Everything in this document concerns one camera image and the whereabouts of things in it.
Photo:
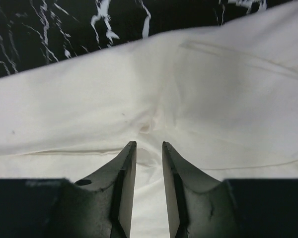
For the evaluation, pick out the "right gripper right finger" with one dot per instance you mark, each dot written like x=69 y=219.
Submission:
x=195 y=200

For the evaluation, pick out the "cream white t shirt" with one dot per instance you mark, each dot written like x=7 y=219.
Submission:
x=225 y=97

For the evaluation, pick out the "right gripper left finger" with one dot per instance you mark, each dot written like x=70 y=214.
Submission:
x=100 y=205

